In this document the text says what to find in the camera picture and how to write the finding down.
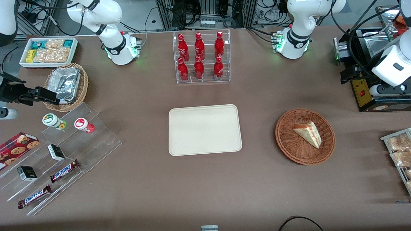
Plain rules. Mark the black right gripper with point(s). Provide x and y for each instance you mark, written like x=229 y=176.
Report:
x=9 y=90

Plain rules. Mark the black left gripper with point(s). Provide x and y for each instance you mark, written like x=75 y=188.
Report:
x=362 y=73

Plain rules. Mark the triangular sandwich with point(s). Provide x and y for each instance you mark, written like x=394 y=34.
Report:
x=309 y=133

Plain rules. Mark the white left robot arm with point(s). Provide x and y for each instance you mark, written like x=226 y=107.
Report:
x=300 y=19

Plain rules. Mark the light tan wicker basket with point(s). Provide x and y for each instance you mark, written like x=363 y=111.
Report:
x=83 y=86

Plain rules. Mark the metal food tray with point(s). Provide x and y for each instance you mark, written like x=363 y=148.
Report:
x=390 y=12

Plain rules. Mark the brown round wicker basket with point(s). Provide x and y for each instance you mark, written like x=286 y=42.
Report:
x=292 y=144

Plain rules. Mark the cream rectangular serving tray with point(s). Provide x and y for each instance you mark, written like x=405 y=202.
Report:
x=205 y=130

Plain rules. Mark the black machine with yellow panel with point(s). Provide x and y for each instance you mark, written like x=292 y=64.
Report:
x=362 y=96

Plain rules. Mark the green lidded yogurt cup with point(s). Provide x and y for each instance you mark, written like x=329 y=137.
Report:
x=51 y=120

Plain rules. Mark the aluminium foil container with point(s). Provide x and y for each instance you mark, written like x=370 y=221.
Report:
x=67 y=85

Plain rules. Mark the white plastic snack bin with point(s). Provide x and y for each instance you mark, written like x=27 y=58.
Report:
x=22 y=62

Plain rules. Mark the yellow snack packet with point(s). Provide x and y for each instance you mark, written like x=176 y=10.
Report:
x=30 y=55

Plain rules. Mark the clear bag of crackers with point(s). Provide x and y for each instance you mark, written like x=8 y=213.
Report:
x=54 y=43
x=53 y=55

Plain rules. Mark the red lidded yogurt cup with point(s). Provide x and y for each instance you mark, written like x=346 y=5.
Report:
x=82 y=124

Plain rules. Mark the teal snack packet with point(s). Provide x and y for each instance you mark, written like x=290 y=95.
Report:
x=37 y=44
x=68 y=42

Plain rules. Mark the red chocolate chip cookie box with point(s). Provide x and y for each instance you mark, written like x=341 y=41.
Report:
x=17 y=147

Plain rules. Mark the small black carton box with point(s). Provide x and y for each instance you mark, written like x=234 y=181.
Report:
x=27 y=173
x=56 y=152

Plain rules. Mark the clear acrylic step display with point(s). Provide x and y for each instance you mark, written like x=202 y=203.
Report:
x=96 y=141

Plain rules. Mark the Snickers chocolate bar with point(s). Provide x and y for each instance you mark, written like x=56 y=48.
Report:
x=64 y=171
x=34 y=196

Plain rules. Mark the clear bag of snacks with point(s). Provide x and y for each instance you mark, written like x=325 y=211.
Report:
x=401 y=158
x=399 y=142

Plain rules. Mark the red cola bottle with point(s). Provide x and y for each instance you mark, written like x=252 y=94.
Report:
x=219 y=44
x=183 y=46
x=199 y=45
x=182 y=70
x=199 y=69
x=218 y=69

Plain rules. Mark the clear acrylic bottle rack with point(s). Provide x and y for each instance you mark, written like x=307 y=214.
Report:
x=208 y=80

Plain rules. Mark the white power strip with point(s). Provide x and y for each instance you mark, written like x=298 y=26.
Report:
x=209 y=23

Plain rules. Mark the small grey box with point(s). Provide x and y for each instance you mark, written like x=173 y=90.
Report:
x=209 y=228

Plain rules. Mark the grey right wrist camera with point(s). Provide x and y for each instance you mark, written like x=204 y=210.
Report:
x=8 y=114

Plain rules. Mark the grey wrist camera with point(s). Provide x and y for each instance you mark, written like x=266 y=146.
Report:
x=8 y=114
x=390 y=90

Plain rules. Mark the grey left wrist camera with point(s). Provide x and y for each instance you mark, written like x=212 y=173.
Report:
x=390 y=90

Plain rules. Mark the aluminium equipment frame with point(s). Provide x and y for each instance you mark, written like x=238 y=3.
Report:
x=179 y=12

